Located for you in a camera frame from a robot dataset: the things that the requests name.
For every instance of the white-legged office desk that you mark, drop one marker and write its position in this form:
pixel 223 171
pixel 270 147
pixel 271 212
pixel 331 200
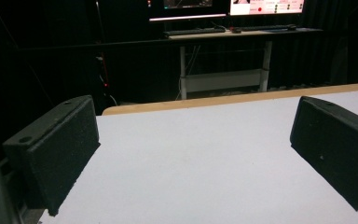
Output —
pixel 227 59

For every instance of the long black keyboard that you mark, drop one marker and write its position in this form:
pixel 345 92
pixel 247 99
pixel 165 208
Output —
pixel 194 31

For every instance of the slim black keyboard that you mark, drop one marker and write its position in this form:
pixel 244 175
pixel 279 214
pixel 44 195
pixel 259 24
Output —
pixel 268 28

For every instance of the dark computer monitor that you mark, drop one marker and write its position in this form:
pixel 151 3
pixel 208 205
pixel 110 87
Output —
pixel 188 9

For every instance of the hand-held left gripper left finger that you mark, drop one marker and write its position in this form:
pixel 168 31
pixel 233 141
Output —
pixel 59 149

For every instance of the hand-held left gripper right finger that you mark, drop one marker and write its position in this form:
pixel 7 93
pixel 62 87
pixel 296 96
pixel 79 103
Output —
pixel 338 146

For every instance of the black computer mouse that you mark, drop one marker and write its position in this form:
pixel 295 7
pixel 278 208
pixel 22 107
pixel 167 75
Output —
pixel 291 27

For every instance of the small dark desk gadget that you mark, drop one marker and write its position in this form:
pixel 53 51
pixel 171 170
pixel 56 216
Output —
pixel 236 30

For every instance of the bright white-screen computer monitor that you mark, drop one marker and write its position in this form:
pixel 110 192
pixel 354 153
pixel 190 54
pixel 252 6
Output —
pixel 266 6

